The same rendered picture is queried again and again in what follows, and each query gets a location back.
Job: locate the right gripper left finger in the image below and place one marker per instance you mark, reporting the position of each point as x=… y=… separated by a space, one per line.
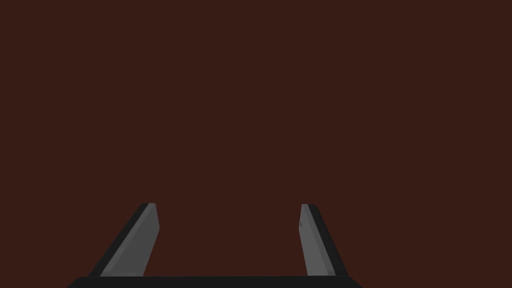
x=134 y=246

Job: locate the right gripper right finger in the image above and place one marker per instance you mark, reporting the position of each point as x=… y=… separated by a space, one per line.
x=318 y=246

